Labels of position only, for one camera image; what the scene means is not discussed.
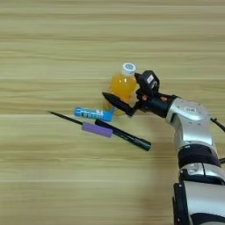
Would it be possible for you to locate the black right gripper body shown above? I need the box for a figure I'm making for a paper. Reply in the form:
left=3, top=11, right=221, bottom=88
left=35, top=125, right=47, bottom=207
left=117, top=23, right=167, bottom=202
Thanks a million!
left=134, top=88, right=178, bottom=120

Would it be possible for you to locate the orange juice bottle white cap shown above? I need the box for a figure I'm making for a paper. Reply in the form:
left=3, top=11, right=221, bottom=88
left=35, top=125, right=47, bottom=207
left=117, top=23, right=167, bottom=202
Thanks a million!
left=104, top=62, right=139, bottom=117

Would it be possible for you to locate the purple rectangular block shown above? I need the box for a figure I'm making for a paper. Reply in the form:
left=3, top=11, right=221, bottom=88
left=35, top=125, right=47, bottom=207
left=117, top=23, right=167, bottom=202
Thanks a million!
left=81, top=121, right=114, bottom=139

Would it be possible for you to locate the black marker pen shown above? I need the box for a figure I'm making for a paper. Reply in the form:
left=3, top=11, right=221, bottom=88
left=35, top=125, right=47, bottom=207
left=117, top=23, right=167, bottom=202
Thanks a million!
left=94, top=118, right=153, bottom=153

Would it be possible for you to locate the blue wrapped candy bar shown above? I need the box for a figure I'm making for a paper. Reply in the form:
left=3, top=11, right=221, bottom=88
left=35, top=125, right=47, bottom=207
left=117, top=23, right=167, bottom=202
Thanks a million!
left=73, top=105, right=114, bottom=123

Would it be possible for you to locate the thin black stick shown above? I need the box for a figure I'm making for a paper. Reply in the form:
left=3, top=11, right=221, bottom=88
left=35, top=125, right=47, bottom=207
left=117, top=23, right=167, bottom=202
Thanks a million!
left=47, top=110, right=84, bottom=127

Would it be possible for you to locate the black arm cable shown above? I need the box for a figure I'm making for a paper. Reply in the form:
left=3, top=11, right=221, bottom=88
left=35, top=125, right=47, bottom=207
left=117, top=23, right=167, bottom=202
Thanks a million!
left=209, top=117, right=225, bottom=165

